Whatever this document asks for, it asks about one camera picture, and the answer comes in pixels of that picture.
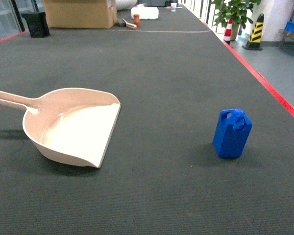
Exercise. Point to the beige plastic dustpan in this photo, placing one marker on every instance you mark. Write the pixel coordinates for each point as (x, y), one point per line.
(71, 126)

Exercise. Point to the blue plastic part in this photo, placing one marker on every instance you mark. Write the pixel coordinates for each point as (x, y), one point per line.
(231, 134)

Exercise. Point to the orange bottle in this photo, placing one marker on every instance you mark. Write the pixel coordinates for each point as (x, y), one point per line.
(136, 19)

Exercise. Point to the white foam box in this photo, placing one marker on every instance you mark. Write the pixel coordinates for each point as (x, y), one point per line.
(145, 13)

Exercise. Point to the red white traffic cone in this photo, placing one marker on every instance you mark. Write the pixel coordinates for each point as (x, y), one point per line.
(227, 33)

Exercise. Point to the paper cup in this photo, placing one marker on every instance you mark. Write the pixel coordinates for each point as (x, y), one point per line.
(173, 6)

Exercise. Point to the yellow black bollard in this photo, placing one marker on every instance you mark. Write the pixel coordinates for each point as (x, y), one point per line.
(254, 42)

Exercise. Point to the large cardboard box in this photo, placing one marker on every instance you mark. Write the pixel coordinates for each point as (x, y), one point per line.
(81, 14)

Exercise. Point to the potted green plant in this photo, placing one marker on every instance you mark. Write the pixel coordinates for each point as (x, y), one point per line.
(240, 11)

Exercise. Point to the black waste bin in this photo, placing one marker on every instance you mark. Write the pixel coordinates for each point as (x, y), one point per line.
(37, 24)

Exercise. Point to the wooden handled brush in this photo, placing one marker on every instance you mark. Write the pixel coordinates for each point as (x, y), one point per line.
(123, 23)

